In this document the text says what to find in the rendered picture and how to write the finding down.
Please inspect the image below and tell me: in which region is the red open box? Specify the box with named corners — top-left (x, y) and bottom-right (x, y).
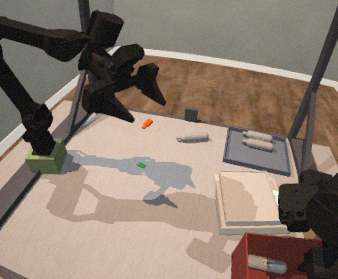
top-left (231, 232), bottom-right (323, 279)

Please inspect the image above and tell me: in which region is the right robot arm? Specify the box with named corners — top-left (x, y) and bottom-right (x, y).
top-left (0, 10), bottom-right (145, 156)

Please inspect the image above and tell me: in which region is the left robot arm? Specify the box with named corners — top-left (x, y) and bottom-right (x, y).
top-left (278, 173), bottom-right (338, 246)

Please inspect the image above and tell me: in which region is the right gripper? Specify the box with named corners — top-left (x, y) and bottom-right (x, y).
top-left (81, 55), bottom-right (166, 123)

